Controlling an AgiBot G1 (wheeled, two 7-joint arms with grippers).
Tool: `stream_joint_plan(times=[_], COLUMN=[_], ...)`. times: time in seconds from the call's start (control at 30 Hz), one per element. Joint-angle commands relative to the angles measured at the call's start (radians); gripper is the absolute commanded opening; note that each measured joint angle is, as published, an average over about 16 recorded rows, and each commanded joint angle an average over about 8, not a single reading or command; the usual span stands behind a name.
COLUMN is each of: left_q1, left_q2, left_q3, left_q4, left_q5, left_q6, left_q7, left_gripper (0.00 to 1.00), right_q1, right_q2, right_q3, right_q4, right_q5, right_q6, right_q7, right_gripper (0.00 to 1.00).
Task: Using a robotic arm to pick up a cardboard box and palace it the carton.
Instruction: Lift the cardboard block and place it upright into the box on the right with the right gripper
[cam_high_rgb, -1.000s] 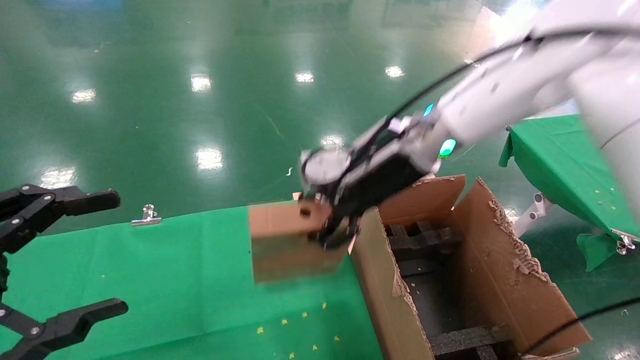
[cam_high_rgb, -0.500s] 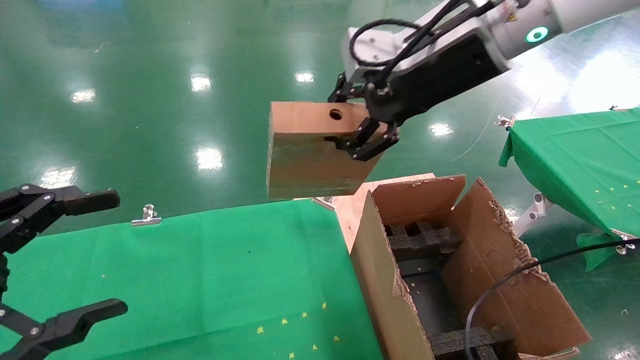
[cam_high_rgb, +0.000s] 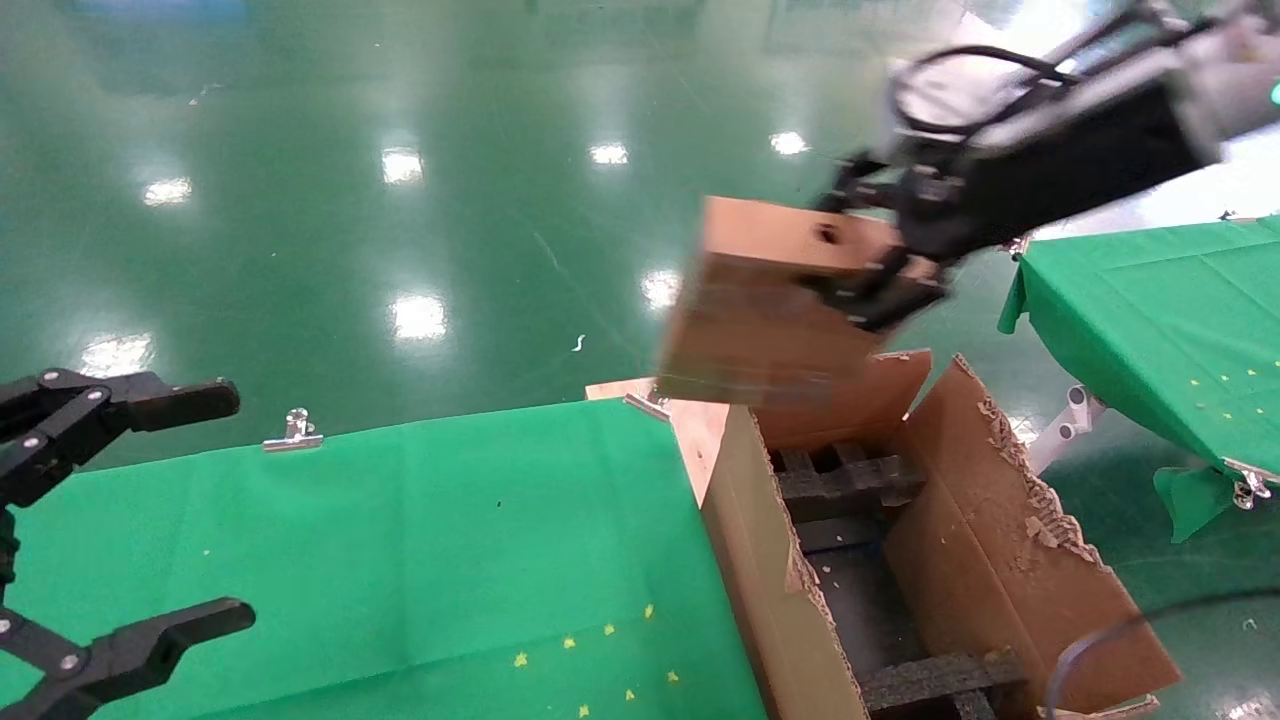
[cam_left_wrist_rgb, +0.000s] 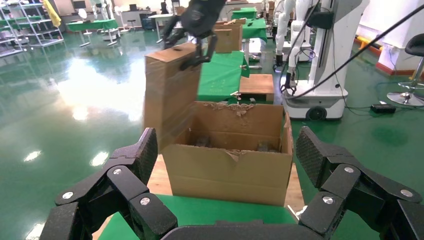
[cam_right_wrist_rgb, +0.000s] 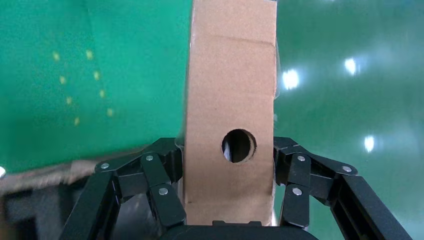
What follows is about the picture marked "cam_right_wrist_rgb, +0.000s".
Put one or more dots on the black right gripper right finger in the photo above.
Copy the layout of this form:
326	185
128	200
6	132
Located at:
344	188

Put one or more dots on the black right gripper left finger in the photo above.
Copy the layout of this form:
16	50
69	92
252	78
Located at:
132	179

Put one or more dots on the small brown cardboard box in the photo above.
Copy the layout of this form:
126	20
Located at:
228	82

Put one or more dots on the large open cardboard carton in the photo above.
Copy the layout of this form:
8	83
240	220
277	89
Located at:
49	175

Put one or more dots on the large green table cloth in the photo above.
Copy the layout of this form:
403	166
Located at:
99	82

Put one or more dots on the black foam base sheet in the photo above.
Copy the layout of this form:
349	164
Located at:
26	215

